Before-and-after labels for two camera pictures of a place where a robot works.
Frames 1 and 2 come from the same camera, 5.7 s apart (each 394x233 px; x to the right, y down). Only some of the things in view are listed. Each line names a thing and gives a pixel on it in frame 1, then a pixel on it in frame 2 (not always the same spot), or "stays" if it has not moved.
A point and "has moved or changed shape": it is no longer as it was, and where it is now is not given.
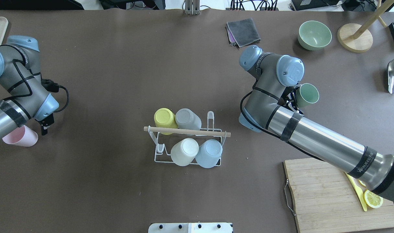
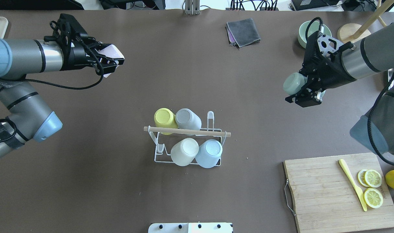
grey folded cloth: (242, 32) stays
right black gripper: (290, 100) → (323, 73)
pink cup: (23, 136) has moved or changed shape
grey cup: (185, 118) stays
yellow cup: (165, 117) stays
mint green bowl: (313, 35) stays
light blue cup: (209, 154) stays
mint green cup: (306, 93) has moved or changed shape
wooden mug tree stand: (355, 38) stays
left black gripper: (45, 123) → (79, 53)
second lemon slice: (372, 200) stays
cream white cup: (183, 152) stays
